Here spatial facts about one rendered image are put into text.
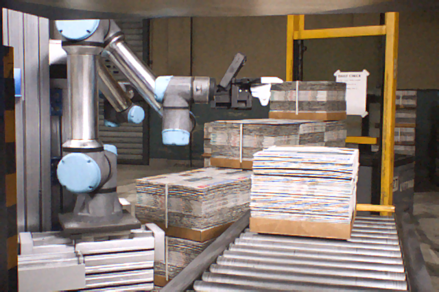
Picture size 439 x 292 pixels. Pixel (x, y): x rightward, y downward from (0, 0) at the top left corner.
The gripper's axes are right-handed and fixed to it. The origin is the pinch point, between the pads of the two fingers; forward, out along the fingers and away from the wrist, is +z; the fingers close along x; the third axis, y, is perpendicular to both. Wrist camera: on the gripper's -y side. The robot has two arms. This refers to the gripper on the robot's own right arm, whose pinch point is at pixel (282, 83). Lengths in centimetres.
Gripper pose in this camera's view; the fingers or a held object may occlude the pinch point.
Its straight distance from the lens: 161.3
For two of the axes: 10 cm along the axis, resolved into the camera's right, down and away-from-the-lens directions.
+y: -0.2, 10.0, -0.5
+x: -0.8, -0.5, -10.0
